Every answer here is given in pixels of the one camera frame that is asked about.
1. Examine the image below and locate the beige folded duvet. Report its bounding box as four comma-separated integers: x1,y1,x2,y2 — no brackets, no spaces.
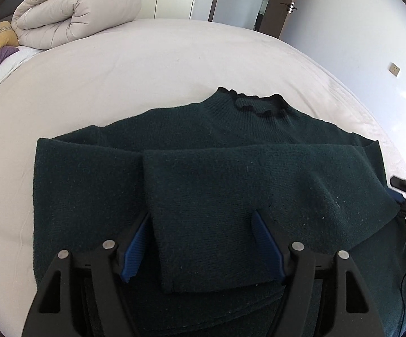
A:
12,0,142,50

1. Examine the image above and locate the bed with white sheet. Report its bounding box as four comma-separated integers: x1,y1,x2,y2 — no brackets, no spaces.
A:
0,19,406,324

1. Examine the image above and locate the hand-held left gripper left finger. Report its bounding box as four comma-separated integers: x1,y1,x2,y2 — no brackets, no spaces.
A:
20,212,152,337

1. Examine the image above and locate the white pillow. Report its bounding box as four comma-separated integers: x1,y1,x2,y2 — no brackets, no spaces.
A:
0,45,45,85

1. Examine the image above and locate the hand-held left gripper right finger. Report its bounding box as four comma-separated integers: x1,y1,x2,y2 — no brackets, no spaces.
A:
251,210,386,337

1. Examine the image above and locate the dark green knit sweater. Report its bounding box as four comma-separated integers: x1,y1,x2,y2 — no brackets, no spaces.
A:
31,87,406,337

